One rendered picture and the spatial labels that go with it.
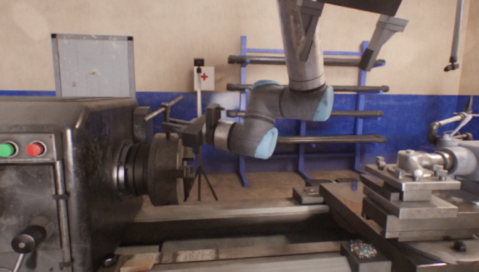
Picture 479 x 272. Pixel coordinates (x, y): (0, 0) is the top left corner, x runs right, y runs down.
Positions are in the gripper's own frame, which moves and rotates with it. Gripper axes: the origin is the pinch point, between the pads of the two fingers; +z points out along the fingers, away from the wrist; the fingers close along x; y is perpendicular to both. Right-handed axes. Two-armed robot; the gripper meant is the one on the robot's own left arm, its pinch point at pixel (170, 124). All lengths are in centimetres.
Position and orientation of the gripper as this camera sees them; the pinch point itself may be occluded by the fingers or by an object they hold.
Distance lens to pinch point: 79.9
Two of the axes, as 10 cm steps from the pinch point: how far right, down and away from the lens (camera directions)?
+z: -9.4, -1.6, 3.2
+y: 0.0, 9.0, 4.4
